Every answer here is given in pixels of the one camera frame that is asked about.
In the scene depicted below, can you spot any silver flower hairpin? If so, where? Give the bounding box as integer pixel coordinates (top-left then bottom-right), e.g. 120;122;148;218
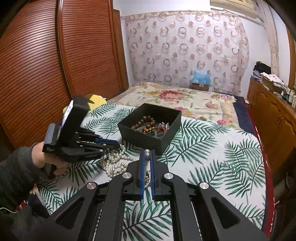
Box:
157;122;170;133

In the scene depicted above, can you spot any light blue bag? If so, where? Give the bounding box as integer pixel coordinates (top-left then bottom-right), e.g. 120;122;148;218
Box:
190;71;211;86

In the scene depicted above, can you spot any black jewelry box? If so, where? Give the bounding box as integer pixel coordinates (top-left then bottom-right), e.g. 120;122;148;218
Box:
118;103;182;156

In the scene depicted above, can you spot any green jade pendant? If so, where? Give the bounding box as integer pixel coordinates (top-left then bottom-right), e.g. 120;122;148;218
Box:
144;149;151;189

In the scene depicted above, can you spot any palm leaf tablecloth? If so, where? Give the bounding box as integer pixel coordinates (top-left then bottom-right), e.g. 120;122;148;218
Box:
38;103;266;240

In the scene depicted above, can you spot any floral bedspread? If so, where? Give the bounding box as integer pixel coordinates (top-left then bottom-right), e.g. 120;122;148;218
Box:
107;82;240;129

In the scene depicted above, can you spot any pink circle patterned curtain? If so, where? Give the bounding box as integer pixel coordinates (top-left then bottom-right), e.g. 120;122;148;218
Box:
125;11;249;95

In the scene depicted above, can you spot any brown wooden bead bracelet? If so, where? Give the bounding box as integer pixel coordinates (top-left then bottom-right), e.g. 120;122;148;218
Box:
130;115;157;134

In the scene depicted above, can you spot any red braided cord bracelet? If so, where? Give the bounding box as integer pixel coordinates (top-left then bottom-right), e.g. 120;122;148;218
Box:
140;126;167;135

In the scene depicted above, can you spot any white pearl necklace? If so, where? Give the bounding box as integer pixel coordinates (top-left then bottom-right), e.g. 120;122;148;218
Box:
100;144;137;178

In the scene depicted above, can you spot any wooden sideboard cabinet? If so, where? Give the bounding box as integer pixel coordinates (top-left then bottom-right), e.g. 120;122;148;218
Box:
247;78;295;174

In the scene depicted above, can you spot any person's left hand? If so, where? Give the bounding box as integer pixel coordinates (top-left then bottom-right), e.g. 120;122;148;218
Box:
32;142;69;176

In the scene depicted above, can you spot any left grey sleeve forearm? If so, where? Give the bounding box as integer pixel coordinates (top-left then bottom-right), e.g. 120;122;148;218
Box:
0;146;47;211

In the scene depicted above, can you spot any stack of clothes and papers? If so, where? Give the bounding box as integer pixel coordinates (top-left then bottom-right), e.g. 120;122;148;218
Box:
252;61;296;107

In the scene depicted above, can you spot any wooden louvered wardrobe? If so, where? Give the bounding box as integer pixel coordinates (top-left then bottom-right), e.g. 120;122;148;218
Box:
1;1;128;148

